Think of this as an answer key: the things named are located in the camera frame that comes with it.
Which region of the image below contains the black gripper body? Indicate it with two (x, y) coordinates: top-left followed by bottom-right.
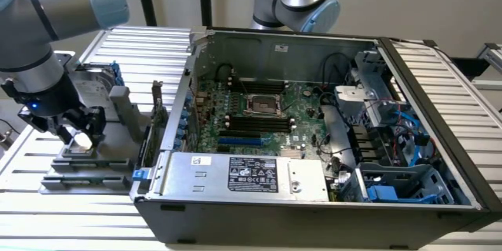
(14, 82), (92, 135)

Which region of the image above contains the CPU chip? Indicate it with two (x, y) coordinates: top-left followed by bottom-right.
(66, 145), (96, 156)

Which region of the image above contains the long black expansion slot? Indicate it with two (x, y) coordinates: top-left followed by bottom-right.
(217, 129), (263, 139)

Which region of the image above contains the blue expansion slot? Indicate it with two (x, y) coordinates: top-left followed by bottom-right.
(217, 137), (263, 148)

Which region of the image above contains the black RAM slot bank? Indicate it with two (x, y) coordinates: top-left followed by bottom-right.
(228, 79), (285, 95)
(225, 115), (293, 132)

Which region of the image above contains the metal CPU socket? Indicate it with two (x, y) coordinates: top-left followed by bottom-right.
(241, 93), (284, 116)

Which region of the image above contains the grey parts rack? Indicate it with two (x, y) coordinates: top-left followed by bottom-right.
(37, 52), (168, 196)

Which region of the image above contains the silver hard disk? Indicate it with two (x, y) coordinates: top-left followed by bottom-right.
(66, 62), (122, 122)

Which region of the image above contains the green graphics card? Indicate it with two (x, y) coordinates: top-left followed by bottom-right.
(138, 79), (169, 167)

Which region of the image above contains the blue case latch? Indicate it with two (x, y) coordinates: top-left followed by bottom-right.
(132, 168), (152, 182)

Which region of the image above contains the silver power supply unit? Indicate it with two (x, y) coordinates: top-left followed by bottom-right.
(145, 151), (329, 202)

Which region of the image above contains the black power supply label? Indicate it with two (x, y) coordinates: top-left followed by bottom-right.
(228, 156), (280, 193)

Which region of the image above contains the silver chipset heatsink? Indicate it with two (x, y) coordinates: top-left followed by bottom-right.
(279, 148), (307, 161)

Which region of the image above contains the green motherboard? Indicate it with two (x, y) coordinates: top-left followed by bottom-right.
(187, 79), (356, 202)

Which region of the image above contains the open black PC case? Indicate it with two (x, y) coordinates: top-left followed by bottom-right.
(128, 25), (502, 245)

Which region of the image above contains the grey metal cover plate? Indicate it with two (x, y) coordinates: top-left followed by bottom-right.
(320, 105), (356, 165)

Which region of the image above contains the metal drive cage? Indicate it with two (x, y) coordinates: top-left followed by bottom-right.
(332, 50), (411, 130)

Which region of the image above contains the grey plastic disk bay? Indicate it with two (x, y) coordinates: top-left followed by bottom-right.
(339, 161), (458, 205)

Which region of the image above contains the black cable with padlock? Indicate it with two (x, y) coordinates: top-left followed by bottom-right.
(0, 118), (17, 149)

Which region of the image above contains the black looped wire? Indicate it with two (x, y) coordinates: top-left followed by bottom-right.
(320, 52), (352, 87)

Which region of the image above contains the blue wire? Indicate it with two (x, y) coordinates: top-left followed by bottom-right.
(389, 109), (436, 165)

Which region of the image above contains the black flat bracket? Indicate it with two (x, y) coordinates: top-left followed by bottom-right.
(450, 56), (486, 82)

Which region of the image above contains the aluminium profile rail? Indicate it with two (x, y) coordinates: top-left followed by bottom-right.
(475, 43), (502, 74)

